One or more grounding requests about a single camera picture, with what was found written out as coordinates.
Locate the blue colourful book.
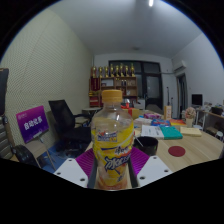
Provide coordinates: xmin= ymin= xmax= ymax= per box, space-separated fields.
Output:
xmin=150 ymin=118 xmax=172 ymax=128

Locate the small round side table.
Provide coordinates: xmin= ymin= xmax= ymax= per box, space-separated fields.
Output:
xmin=81 ymin=106 xmax=102 ymax=118

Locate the wooden shelf unit with trophies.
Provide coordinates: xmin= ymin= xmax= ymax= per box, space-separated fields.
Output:
xmin=88 ymin=63 xmax=139 ymax=108

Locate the computer monitor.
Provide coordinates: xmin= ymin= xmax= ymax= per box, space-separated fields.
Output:
xmin=191 ymin=93 xmax=204 ymax=108

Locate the white round stool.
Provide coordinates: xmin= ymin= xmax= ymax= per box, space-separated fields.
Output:
xmin=214 ymin=130 xmax=224 ymax=142

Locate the white paper booklet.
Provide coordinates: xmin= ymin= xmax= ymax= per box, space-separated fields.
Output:
xmin=140 ymin=124 xmax=165 ymax=140

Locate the teal book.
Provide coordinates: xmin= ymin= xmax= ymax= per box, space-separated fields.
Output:
xmin=159 ymin=125 xmax=184 ymax=140

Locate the black cup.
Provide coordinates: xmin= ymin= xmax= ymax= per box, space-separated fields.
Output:
xmin=133 ymin=135 xmax=159 ymax=157

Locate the black tripod stand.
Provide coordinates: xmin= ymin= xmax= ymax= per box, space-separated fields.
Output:
xmin=165 ymin=85 xmax=170 ymax=108

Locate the purple sign on stand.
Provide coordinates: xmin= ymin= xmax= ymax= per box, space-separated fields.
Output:
xmin=15 ymin=105 xmax=58 ymax=171

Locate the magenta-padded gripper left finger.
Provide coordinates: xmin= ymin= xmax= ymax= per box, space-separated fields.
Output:
xmin=53 ymin=148 xmax=100 ymax=190

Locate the flat round red coaster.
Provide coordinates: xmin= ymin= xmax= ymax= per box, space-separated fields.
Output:
xmin=167 ymin=145 xmax=187 ymax=158

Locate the small upright cardboard carton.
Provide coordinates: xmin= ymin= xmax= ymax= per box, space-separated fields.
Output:
xmin=163 ymin=105 xmax=173 ymax=121

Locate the orange red book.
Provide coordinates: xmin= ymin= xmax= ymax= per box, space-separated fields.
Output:
xmin=169 ymin=119 xmax=187 ymax=127

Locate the yellow-label drink bottle orange cap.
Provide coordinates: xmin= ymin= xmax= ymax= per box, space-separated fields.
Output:
xmin=90 ymin=89 xmax=135 ymax=191

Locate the white wall air conditioner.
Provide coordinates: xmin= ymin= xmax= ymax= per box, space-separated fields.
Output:
xmin=172 ymin=59 xmax=188 ymax=73

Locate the wooden side desk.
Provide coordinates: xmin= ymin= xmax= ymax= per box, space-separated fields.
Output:
xmin=194 ymin=105 xmax=224 ymax=141

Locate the dark glass double door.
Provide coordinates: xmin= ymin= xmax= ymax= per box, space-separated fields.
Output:
xmin=108 ymin=60 xmax=164 ymax=111

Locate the black office chair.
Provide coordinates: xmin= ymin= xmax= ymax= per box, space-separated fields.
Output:
xmin=48 ymin=99 xmax=93 ymax=151

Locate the yellow gift box red ribbon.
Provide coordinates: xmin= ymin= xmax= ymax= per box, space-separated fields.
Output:
xmin=120 ymin=102 xmax=144 ymax=119

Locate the white stirrer with red ball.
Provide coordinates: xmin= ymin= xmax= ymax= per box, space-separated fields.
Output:
xmin=134 ymin=134 xmax=144 ymax=148

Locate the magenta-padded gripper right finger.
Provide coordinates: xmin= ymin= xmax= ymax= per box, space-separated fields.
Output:
xmin=128 ymin=147 xmax=174 ymax=189

